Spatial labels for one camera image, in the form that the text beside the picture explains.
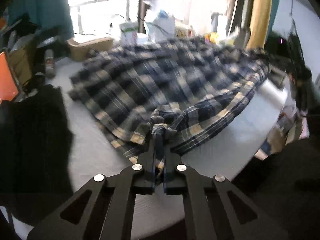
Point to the navy plaid pants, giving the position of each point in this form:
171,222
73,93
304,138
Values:
189,87

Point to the cardboard box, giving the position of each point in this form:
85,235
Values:
80,50

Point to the yellow curtain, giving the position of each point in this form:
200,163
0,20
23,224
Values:
260,18

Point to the teal curtain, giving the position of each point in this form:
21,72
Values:
44,13

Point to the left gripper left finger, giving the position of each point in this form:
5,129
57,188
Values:
103,208

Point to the orange lit monitor screen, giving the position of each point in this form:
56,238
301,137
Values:
9,86

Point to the green white carton box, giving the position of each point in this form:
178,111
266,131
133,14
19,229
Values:
129,31

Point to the spray can bottle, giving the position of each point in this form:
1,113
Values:
49,63

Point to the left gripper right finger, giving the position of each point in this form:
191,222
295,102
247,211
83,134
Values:
213,207

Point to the black cloth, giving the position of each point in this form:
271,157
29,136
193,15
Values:
35,147

